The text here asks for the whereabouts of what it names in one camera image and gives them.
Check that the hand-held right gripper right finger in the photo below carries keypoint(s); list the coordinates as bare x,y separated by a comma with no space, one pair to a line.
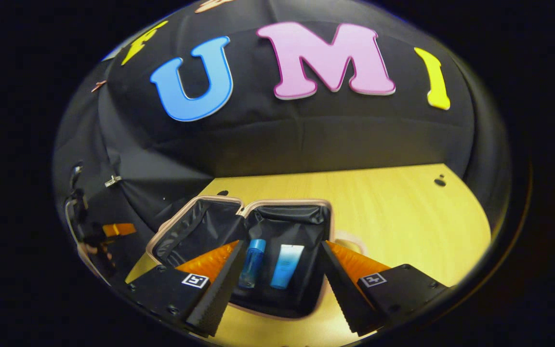
340,296

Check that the blue capped clear bottle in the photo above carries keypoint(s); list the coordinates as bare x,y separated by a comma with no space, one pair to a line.
252,262

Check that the black backdrop cloth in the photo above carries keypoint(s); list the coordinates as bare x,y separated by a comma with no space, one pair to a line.
306,140

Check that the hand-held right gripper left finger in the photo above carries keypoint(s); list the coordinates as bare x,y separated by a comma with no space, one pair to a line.
222,294

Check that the reddish cloth clip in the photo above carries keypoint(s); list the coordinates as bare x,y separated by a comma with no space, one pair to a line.
98,86

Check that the silver cloth clip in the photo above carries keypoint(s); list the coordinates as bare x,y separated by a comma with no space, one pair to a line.
112,180

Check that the light blue tube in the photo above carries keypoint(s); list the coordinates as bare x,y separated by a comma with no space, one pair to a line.
287,265

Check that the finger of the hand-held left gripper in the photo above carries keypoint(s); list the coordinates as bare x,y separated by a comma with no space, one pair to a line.
119,229

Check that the pink suitcase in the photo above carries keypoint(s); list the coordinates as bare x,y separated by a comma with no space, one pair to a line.
200,226

